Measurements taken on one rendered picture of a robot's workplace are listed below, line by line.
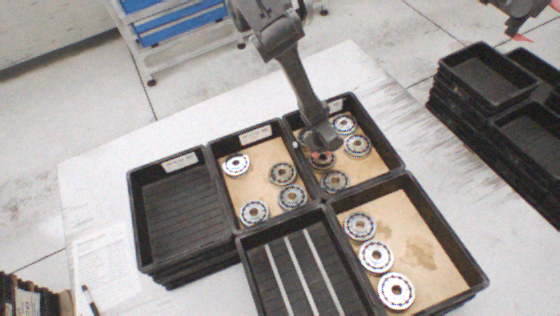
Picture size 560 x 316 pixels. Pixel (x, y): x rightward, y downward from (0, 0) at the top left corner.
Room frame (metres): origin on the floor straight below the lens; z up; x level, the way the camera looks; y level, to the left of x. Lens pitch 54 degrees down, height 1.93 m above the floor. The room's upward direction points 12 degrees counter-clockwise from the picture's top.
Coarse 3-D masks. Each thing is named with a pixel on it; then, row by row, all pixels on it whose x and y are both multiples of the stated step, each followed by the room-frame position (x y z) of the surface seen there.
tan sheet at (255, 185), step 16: (272, 144) 0.87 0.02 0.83; (256, 160) 0.81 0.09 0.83; (272, 160) 0.79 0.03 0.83; (288, 160) 0.78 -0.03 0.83; (224, 176) 0.76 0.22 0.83; (256, 176) 0.73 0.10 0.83; (240, 192) 0.68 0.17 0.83; (256, 192) 0.67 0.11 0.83; (272, 192) 0.65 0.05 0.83; (240, 208) 0.62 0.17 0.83; (272, 208) 0.59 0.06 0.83; (240, 224) 0.55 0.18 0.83
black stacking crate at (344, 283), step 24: (312, 216) 0.50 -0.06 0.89; (264, 240) 0.47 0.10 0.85; (312, 240) 0.45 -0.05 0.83; (336, 240) 0.40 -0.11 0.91; (264, 264) 0.40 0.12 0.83; (288, 264) 0.39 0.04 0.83; (312, 264) 0.37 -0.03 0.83; (336, 264) 0.36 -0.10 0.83; (264, 288) 0.33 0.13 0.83; (288, 288) 0.31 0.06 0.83; (312, 288) 0.30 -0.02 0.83; (336, 288) 0.29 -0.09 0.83; (360, 288) 0.25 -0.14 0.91; (264, 312) 0.25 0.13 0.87; (288, 312) 0.25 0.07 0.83; (312, 312) 0.23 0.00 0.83; (336, 312) 0.22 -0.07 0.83; (360, 312) 0.21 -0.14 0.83
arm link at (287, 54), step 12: (288, 12) 0.66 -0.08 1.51; (300, 24) 0.65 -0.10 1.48; (252, 36) 0.64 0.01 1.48; (300, 36) 0.66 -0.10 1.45; (264, 48) 0.63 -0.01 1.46; (276, 48) 0.65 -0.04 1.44; (288, 48) 0.64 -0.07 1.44; (264, 60) 0.63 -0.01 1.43; (288, 60) 0.64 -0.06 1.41; (300, 60) 0.66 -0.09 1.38; (288, 72) 0.65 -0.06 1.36; (300, 72) 0.66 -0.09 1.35; (300, 84) 0.66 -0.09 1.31; (300, 96) 0.67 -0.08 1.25; (312, 96) 0.69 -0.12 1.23; (300, 108) 0.71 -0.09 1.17; (312, 108) 0.69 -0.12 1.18; (324, 108) 0.71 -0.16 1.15; (312, 120) 0.70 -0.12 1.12
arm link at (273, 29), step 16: (240, 0) 0.67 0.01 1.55; (256, 0) 0.68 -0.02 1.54; (272, 0) 0.67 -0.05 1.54; (256, 16) 0.65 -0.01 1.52; (272, 16) 0.65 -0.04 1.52; (288, 16) 0.65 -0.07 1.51; (256, 32) 0.63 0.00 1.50; (272, 32) 0.63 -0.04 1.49; (288, 32) 0.63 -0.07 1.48; (272, 48) 0.63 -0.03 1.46
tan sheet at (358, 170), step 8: (360, 128) 0.86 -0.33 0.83; (296, 136) 0.88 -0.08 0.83; (304, 152) 0.80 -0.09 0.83; (336, 152) 0.77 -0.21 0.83; (376, 152) 0.73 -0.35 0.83; (344, 160) 0.73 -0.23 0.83; (352, 160) 0.72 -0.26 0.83; (360, 160) 0.71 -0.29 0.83; (368, 160) 0.70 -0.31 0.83; (376, 160) 0.70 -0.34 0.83; (336, 168) 0.70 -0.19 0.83; (344, 168) 0.69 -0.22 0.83; (352, 168) 0.68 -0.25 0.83; (360, 168) 0.68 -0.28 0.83; (368, 168) 0.67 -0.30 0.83; (376, 168) 0.66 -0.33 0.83; (384, 168) 0.66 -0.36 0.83; (320, 176) 0.68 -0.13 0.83; (352, 176) 0.65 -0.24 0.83; (360, 176) 0.64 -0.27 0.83; (368, 176) 0.64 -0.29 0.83; (320, 184) 0.65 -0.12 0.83; (352, 184) 0.62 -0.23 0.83
